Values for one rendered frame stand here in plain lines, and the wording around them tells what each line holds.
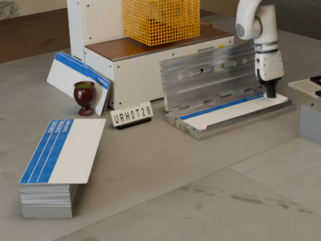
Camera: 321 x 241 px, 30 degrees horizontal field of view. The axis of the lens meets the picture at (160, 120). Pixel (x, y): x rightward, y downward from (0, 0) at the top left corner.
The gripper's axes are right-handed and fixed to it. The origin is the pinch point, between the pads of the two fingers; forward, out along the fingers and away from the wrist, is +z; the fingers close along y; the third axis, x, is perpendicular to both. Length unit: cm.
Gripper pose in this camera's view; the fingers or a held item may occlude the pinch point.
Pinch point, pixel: (271, 92)
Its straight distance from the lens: 222.3
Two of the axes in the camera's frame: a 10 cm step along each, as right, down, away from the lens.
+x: -5.3, -1.2, 8.4
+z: 1.4, 9.6, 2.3
